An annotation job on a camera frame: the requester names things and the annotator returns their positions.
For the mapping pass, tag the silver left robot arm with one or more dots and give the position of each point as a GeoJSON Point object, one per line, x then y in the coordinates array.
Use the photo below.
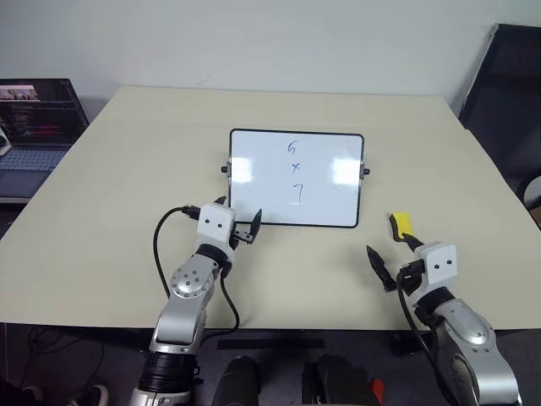
{"type": "Point", "coordinates": [186, 292]}

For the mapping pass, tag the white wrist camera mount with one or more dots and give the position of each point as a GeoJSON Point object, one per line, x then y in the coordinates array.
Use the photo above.
{"type": "Point", "coordinates": [439, 264]}
{"type": "Point", "coordinates": [215, 224]}

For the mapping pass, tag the yellow and black eraser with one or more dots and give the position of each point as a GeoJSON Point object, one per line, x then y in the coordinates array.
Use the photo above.
{"type": "Point", "coordinates": [405, 222]}

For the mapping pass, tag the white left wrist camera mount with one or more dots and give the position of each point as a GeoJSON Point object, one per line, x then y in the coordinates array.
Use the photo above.
{"type": "Point", "coordinates": [215, 224]}

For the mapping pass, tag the whiteboard with black frame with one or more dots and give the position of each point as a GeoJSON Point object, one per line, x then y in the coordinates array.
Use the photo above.
{"type": "Point", "coordinates": [262, 186]}

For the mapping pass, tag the open dark laptop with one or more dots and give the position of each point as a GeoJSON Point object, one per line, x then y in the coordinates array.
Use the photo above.
{"type": "Point", "coordinates": [34, 127]}

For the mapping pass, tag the small white object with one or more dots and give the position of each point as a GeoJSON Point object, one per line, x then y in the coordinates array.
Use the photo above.
{"type": "Point", "coordinates": [3, 141]}

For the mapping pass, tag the black chair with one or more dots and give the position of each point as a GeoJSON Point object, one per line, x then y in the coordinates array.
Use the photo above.
{"type": "Point", "coordinates": [503, 105]}

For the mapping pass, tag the dark shoe with white sole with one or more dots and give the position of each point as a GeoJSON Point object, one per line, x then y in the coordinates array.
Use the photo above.
{"type": "Point", "coordinates": [91, 395]}

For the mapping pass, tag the dark rounded shape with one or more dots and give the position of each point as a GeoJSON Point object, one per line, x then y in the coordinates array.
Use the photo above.
{"type": "Point", "coordinates": [338, 380]}
{"type": "Point", "coordinates": [236, 382]}

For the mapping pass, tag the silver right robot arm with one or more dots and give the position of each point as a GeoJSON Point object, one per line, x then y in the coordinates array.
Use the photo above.
{"type": "Point", "coordinates": [469, 334]}

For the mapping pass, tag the white round object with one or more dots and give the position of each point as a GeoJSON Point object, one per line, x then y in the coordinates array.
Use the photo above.
{"type": "Point", "coordinates": [533, 190]}

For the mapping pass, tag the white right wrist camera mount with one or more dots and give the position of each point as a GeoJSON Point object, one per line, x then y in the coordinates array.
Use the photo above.
{"type": "Point", "coordinates": [439, 264]}

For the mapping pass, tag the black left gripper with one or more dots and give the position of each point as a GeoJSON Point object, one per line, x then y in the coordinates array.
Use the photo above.
{"type": "Point", "coordinates": [241, 234]}

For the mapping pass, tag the small red object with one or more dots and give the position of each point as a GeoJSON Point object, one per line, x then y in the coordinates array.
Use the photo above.
{"type": "Point", "coordinates": [378, 389]}

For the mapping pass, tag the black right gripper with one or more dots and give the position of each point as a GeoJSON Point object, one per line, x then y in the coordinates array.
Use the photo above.
{"type": "Point", "coordinates": [408, 285]}

